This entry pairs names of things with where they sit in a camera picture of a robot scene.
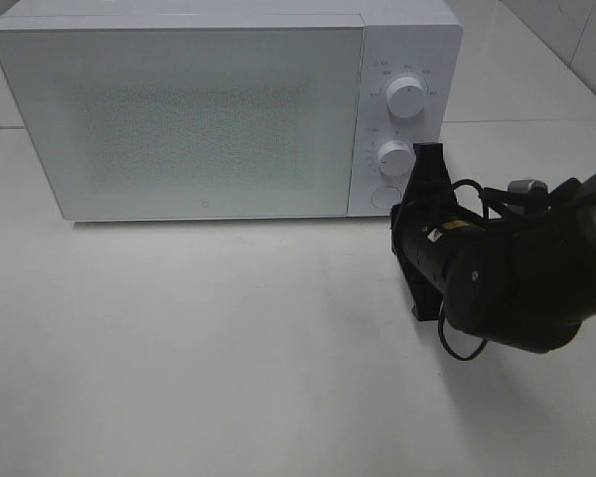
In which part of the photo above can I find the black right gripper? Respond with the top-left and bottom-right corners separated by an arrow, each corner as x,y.
390,142 -> 482,322

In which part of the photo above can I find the round white door button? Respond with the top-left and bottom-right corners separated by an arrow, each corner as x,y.
371,186 -> 402,212

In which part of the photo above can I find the white timer knob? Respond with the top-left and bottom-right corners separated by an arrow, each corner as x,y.
376,140 -> 414,177

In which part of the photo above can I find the white microwave door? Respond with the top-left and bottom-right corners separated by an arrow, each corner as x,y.
0,15 -> 364,222

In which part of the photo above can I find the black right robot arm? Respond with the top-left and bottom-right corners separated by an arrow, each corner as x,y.
390,143 -> 596,354

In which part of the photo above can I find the upper white power knob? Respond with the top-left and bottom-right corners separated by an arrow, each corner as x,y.
384,73 -> 427,119

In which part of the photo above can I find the white microwave oven body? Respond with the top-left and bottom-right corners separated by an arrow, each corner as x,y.
0,1 -> 463,219

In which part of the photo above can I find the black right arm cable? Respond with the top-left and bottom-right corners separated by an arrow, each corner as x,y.
436,181 -> 508,362

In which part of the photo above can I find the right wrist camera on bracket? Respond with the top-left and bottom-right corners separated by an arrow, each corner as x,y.
508,179 -> 548,195

